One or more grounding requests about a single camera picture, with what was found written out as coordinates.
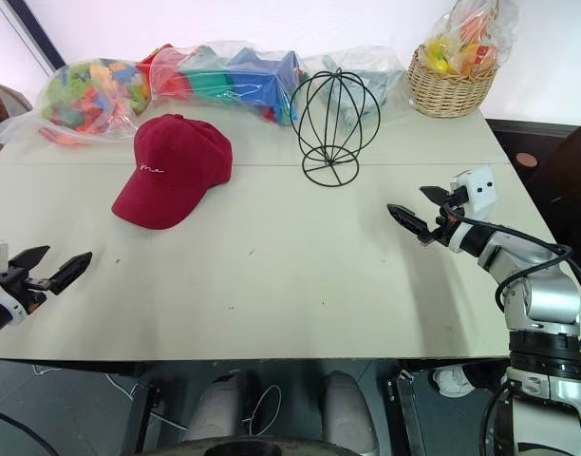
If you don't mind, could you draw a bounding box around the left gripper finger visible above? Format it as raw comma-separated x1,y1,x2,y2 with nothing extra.
8,245,51,272
47,252,93,295

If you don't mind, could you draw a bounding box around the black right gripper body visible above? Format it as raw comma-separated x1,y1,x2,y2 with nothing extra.
421,185,467,246

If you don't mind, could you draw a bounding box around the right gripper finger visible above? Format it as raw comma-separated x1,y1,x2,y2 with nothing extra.
387,203,432,243
419,185,448,206

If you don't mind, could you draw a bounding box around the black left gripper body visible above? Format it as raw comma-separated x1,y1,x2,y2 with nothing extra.
0,268,48,313

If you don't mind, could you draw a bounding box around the black side table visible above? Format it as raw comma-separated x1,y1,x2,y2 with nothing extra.
487,118,581,168

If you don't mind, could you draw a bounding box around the woven wicker basket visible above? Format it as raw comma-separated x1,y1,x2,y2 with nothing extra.
406,45,499,118

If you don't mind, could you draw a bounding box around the dark brown cabinet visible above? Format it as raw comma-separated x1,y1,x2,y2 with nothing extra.
527,116,581,251

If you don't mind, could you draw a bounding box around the clear bag of grey items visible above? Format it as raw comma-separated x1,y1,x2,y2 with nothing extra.
302,46,408,121

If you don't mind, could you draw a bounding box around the white shoe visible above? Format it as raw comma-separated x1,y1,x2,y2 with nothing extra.
431,365,478,398

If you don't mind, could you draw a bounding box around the clear bag of toy food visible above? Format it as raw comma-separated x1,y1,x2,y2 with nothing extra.
422,0,519,78

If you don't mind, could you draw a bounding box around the red baseball cap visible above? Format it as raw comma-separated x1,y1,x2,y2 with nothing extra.
111,113,234,231

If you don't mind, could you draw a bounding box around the brown wooden chair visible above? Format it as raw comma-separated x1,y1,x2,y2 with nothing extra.
0,81,35,167

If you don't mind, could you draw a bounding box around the black table leg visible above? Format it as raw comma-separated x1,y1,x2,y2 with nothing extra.
127,374,159,456
384,365,430,456

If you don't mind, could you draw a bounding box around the clear bag of colourful blocks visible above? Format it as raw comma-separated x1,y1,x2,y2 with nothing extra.
0,56,154,148

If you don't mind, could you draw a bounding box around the grey rounded leg shape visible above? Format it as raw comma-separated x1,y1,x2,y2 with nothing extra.
183,372,254,444
322,370,380,453

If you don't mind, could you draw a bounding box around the clear bag of foam shapes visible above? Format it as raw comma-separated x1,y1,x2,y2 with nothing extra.
138,42,310,127

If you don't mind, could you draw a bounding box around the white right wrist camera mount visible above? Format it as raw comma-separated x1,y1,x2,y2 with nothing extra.
449,165,498,213

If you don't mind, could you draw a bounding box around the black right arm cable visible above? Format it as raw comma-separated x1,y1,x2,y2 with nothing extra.
454,214,581,355

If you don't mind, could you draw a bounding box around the black wire hat stand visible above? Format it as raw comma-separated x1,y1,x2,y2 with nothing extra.
289,67,383,189

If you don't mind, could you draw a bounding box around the dark window frame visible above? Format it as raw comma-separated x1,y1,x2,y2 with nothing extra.
0,0,66,73

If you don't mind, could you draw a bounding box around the thin white floor cable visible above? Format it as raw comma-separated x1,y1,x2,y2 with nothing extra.
104,370,283,431

